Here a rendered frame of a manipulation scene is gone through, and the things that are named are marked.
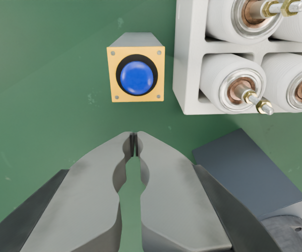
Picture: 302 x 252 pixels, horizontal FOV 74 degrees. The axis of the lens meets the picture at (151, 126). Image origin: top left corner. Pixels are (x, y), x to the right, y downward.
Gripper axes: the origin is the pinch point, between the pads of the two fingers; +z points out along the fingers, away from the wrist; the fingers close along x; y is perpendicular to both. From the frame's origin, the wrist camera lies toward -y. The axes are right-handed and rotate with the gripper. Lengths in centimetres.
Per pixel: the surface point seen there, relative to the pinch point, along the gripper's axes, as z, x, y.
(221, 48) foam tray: 28.2, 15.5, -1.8
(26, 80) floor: 46, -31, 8
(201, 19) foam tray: 28.2, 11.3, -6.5
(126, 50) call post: 14.8, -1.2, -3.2
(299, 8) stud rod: 12.2, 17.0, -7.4
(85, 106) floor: 46, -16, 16
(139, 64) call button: 13.2, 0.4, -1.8
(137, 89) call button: 13.2, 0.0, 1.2
